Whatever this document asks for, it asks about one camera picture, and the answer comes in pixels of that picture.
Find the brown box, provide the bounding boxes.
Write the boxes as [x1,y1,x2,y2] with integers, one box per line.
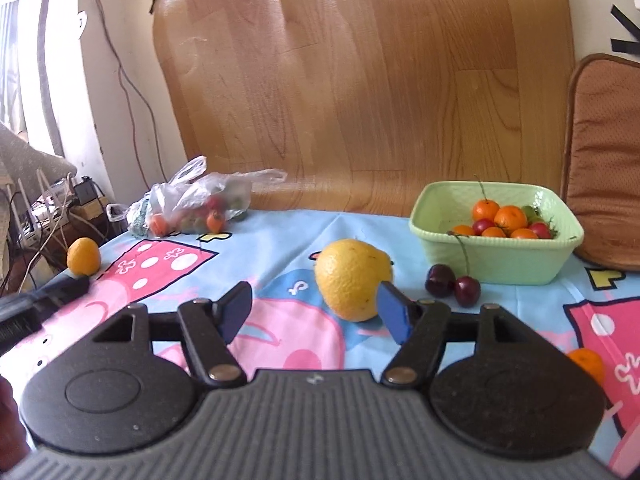
[74,200,110,242]

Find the orange mandarin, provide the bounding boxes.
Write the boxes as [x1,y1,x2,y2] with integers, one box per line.
[472,199,501,222]
[567,348,606,387]
[494,205,529,234]

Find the printed cartoon blanket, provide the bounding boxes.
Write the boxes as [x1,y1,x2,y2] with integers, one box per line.
[0,208,640,480]

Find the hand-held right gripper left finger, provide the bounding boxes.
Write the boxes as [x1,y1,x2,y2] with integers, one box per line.
[91,281,254,389]

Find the black tape strips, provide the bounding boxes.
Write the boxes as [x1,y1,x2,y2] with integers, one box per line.
[609,3,640,56]

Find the white router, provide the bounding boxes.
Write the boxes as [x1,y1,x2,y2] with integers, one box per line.
[9,169,77,248]

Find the wood-pattern vinyl sheet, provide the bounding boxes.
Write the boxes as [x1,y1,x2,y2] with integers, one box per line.
[149,0,577,219]

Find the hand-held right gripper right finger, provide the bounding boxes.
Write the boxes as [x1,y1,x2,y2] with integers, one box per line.
[376,281,537,389]

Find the light green bowl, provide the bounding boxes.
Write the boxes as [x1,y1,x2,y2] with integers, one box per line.
[408,180,585,286]

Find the small yellow-orange fruit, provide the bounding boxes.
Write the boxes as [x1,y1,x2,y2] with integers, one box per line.
[66,237,102,277]

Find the dark red cherry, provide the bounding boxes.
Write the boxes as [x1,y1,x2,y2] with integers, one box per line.
[424,263,457,299]
[447,231,482,309]

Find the large yellow citrus fruit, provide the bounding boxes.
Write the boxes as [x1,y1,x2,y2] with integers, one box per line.
[313,239,395,323]

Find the black cable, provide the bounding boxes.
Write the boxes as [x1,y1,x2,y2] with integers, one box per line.
[79,0,168,188]

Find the clear plastic bag of produce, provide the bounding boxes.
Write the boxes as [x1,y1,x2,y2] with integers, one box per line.
[107,155,289,239]

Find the brown seat cushion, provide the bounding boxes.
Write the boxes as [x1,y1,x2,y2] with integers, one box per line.
[559,53,640,272]

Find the white window frame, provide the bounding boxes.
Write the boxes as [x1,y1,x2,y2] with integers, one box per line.
[0,0,68,157]

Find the grey patterned cloth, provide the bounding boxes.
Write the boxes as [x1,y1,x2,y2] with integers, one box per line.
[0,122,78,183]

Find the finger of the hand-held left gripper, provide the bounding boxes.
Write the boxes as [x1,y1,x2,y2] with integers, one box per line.
[30,275,91,311]

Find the black power adapter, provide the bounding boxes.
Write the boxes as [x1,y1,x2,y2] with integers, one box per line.
[74,176,102,205]

